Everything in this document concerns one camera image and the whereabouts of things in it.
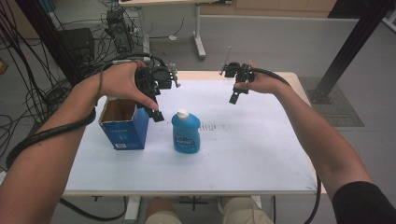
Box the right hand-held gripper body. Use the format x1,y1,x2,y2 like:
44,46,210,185
219,46,257,94

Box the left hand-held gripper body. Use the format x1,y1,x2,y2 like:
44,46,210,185
134,62,182,98

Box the blue cardboard box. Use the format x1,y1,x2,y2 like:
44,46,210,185
98,96,150,151

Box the blue bottle with white cap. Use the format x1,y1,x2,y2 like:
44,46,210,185
171,108,202,155

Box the person's right hand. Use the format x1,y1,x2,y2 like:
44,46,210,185
233,61,283,95

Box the person's left hand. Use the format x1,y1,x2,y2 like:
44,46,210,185
99,60,160,113

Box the white table mat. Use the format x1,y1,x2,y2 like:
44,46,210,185
64,79,318,193

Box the wooden table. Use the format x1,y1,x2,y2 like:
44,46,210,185
62,70,327,198

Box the white background desk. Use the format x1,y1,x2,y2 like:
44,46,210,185
118,0,233,61

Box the black computer tower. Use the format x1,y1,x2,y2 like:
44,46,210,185
106,7,134,56

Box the black equipment box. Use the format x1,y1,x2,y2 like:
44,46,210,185
57,27,96,64

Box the person's left leg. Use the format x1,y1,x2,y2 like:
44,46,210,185
144,198,183,224

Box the person's leg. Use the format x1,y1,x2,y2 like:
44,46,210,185
144,198,183,224
221,196,276,224

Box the grey floor mat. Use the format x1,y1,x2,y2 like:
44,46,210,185
298,76,365,128

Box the person's right leg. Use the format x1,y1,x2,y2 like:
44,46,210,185
221,196,276,224

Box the black shirt sleeve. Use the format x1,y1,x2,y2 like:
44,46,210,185
331,181,396,224

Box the thick black right gripper cable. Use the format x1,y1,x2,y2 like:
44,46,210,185
251,67,322,224

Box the thick black gripper cable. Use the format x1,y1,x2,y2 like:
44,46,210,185
251,67,322,224
5,52,168,171

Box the thin grey wrist wire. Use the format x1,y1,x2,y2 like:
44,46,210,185
96,68,105,98

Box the thick black left gripper cable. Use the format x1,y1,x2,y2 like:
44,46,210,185
5,52,168,171

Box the black metal post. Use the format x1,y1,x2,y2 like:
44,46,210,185
307,0,396,105
14,0,86,89

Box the tangle of black floor cables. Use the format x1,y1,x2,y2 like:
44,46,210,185
0,3,108,162

